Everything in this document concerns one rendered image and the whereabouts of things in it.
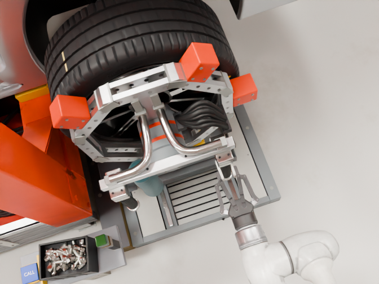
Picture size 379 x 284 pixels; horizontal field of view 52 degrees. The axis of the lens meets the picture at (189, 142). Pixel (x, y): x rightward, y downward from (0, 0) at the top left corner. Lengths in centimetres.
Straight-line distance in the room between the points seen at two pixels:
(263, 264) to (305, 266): 12
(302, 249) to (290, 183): 97
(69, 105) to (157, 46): 30
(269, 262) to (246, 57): 153
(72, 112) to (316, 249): 81
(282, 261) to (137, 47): 74
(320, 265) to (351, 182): 106
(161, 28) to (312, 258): 79
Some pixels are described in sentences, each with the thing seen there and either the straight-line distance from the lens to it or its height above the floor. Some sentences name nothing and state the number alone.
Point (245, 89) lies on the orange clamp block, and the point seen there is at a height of 88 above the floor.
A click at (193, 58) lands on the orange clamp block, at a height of 115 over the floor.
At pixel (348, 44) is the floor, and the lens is 258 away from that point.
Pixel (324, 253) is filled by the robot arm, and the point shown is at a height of 87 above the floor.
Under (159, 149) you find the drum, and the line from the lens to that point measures 124.
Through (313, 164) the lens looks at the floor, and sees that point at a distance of 220.
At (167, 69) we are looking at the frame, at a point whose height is 112.
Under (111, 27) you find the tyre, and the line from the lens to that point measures 116.
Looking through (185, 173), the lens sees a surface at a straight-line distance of 199.
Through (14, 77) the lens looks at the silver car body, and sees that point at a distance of 163.
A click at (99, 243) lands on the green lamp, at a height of 66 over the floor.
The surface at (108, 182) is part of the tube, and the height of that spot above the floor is 100.
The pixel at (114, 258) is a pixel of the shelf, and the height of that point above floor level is 45.
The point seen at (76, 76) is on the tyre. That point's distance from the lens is 116.
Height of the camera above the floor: 207
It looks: 69 degrees down
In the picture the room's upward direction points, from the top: 18 degrees counter-clockwise
